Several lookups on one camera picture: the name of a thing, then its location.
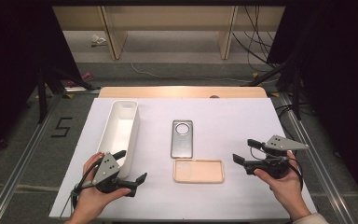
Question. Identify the white table mat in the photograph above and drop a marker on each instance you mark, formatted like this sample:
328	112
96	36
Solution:
223	130

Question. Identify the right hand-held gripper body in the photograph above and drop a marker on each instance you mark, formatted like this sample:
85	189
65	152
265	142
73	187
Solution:
276	166

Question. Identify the yellow tape piece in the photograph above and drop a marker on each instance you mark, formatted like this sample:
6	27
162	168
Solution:
255	75
274	94
68	95

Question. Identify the person's left hand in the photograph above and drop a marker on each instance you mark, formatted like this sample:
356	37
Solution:
93	200

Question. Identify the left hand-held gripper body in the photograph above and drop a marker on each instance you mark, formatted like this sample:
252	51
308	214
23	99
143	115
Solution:
105	169

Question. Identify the light wooden table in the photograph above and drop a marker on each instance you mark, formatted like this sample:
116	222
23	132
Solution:
180	92

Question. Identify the black curtain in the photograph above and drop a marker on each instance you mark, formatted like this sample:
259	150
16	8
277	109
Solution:
9	62
338	77

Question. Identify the metal floor rail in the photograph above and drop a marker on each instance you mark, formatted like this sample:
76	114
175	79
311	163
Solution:
320	161
18	168

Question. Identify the pink object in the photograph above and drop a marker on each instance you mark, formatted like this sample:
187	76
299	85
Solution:
87	76

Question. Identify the peach phone case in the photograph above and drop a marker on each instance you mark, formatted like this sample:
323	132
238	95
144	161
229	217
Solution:
199	171

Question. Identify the beige wooden desk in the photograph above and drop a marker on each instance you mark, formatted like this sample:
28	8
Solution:
167	18

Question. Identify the white plastic storage box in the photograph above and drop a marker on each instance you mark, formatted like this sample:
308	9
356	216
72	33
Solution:
119	133

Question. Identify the person's right hand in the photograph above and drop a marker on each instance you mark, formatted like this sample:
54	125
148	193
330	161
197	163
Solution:
289	189

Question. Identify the crumpled white paper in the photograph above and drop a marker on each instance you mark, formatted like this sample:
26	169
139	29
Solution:
98	39

